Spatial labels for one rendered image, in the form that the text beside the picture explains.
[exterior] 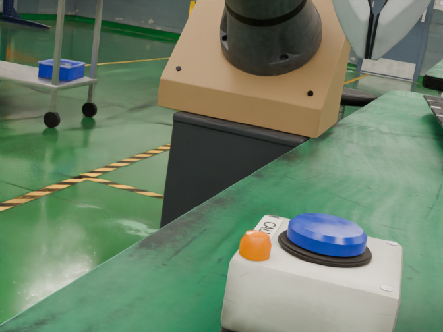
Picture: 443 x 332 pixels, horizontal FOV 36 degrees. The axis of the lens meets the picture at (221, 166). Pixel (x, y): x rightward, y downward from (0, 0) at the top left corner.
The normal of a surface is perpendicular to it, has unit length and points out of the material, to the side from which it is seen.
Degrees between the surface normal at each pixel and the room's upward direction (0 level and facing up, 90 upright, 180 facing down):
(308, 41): 93
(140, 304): 0
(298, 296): 90
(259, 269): 68
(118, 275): 0
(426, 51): 90
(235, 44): 115
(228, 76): 47
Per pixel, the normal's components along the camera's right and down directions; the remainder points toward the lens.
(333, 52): -0.14, -0.52
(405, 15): 0.24, 0.65
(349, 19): -0.75, 0.46
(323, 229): 0.13, -0.95
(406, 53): -0.36, 0.18
